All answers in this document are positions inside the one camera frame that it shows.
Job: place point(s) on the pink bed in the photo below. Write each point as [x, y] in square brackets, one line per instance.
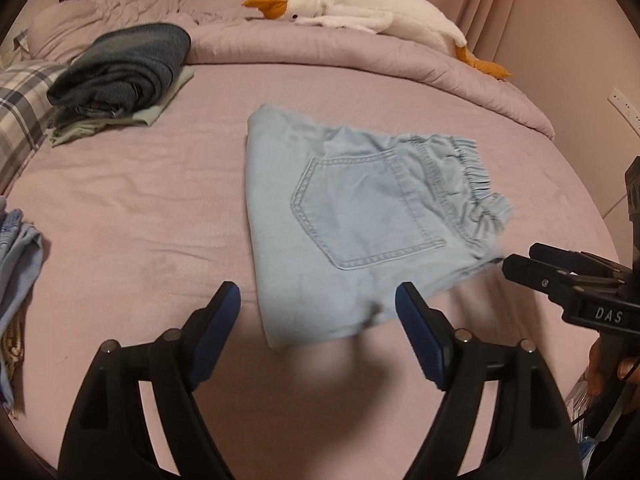
[150, 220]

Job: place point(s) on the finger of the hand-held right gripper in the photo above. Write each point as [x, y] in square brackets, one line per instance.
[575, 259]
[535, 272]

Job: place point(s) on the person's right hand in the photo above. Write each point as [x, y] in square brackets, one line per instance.
[596, 367]

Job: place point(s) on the white power strip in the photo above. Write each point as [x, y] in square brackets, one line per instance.
[627, 110]

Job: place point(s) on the light green folded garment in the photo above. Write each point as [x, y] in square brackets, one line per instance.
[150, 112]

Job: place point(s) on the light blue crumpled cloth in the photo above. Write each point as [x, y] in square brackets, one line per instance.
[17, 280]

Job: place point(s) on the pink duvet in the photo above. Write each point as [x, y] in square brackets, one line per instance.
[300, 45]

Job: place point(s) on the white goose plush toy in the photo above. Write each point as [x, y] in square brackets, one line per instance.
[375, 12]

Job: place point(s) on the dark grey folded pants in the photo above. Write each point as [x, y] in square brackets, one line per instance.
[125, 67]

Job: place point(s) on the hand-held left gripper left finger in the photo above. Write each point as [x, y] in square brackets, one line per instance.
[217, 331]

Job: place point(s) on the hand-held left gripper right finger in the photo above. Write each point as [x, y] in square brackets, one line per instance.
[420, 341]

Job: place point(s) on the plaid pillow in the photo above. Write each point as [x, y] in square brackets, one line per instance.
[25, 110]

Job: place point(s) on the light blue denim pants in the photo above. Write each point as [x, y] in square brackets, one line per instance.
[360, 220]

